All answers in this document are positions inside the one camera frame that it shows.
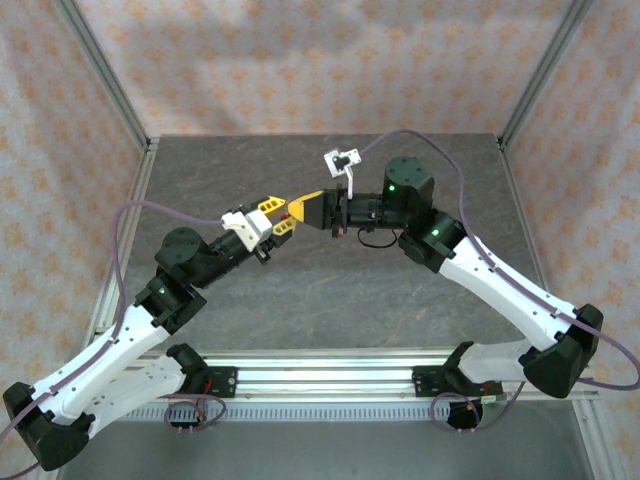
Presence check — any grey metal panel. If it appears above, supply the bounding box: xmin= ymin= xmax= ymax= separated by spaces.
xmin=54 ymin=419 xmax=596 ymax=480

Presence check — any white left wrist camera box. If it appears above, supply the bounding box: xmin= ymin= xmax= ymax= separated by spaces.
xmin=220 ymin=207 xmax=274 ymax=253

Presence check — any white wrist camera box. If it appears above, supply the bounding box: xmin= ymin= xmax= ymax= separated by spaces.
xmin=322 ymin=147 xmax=362 ymax=199
xmin=220 ymin=207 xmax=274 ymax=253

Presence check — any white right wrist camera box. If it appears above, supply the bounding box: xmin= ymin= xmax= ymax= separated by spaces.
xmin=322 ymin=147 xmax=362 ymax=199

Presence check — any thin black cable loop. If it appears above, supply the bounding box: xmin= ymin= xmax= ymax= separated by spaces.
xmin=357 ymin=227 xmax=402 ymax=250

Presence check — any aluminium table side rail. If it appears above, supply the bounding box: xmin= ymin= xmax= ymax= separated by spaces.
xmin=79 ymin=138 xmax=161 ymax=361
xmin=496 ymin=137 xmax=571 ymax=359

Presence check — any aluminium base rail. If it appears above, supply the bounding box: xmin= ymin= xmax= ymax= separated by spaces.
xmin=119 ymin=347 xmax=599 ymax=401

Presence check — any aluminium frame post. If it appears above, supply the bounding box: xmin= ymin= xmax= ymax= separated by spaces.
xmin=498 ymin=0 xmax=595 ymax=147
xmin=54 ymin=0 xmax=152 ymax=147

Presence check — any grey slotted cable duct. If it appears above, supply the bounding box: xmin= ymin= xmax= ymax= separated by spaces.
xmin=119 ymin=403 xmax=576 ymax=422

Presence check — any aluminium frame leg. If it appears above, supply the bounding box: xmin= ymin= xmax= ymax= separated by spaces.
xmin=572 ymin=399 xmax=626 ymax=480

